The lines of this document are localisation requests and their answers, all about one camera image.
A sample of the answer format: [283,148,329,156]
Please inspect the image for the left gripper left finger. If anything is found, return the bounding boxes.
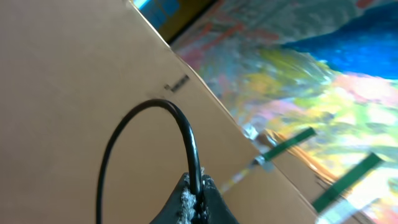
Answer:
[150,173,197,224]

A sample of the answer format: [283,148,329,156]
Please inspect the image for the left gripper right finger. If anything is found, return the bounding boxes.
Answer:
[202,175,239,224]

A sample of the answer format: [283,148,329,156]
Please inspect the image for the black thin cable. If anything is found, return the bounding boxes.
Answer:
[95,98,203,224]

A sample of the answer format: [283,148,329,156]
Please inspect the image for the green tape strip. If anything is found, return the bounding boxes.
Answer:
[262,128,316,161]
[312,152,384,213]

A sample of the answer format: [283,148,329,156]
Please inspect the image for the colourful painted surface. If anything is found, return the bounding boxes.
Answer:
[172,0,397,223]

